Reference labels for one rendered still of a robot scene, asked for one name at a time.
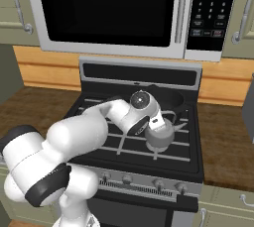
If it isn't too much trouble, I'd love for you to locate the grey appliance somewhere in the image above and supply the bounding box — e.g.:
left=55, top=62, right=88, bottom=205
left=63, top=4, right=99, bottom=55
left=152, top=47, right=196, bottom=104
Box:
left=240, top=74, right=254, bottom=137

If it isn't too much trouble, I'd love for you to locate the silver stove knob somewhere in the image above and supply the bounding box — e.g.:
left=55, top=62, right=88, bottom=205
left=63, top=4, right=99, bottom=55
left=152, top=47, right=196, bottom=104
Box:
left=121, top=173, right=134, bottom=186
left=175, top=181, right=189, bottom=196
left=153, top=177, right=166, bottom=192
left=100, top=171, right=111, bottom=186

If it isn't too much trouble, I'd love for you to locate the black and silver stove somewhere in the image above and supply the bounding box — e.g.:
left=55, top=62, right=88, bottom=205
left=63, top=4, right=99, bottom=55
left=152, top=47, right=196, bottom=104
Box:
left=63, top=56, right=204, bottom=227

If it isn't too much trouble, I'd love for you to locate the black pan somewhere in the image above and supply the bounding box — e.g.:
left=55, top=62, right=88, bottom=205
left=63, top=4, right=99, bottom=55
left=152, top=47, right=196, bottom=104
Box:
left=145, top=84, right=187, bottom=117

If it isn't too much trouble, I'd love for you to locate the grey kettle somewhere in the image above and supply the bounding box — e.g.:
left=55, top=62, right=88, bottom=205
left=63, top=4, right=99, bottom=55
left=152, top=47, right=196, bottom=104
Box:
left=144, top=111, right=192, bottom=155

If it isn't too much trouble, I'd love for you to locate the pale green base cupboard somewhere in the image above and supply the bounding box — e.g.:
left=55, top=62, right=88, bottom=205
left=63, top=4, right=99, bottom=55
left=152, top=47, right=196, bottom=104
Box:
left=0, top=166, right=63, bottom=227

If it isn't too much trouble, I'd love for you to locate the silver microwave oven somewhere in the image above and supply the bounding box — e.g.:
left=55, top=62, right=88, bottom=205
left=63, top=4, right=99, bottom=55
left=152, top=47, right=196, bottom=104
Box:
left=23, top=0, right=242, bottom=62

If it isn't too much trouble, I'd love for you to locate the silver base cupboard handle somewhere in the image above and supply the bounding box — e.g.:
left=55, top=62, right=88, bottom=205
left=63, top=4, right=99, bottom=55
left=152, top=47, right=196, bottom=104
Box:
left=198, top=207, right=208, bottom=227

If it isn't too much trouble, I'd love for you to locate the pale green drawer front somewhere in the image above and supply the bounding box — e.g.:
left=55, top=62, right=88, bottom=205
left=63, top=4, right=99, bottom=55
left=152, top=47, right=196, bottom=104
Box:
left=198, top=183, right=254, bottom=222

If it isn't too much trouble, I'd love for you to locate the pale green wall cupboard door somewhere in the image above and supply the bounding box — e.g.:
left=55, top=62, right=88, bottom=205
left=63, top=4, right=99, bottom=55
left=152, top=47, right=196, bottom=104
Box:
left=221, top=0, right=254, bottom=60
left=0, top=0, right=42, bottom=47

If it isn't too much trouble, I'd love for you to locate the silver microwave door handle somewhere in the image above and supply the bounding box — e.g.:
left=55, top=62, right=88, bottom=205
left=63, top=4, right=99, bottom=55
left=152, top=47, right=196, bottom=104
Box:
left=174, top=0, right=191, bottom=45

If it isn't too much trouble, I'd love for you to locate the silver drawer handle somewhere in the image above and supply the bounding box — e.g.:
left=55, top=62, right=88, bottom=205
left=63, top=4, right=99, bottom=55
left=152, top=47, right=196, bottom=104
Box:
left=239, top=193, right=254, bottom=209

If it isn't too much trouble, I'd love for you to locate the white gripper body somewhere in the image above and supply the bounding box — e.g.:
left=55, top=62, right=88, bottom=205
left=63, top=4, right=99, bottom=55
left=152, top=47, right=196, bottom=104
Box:
left=148, top=110, right=166, bottom=133

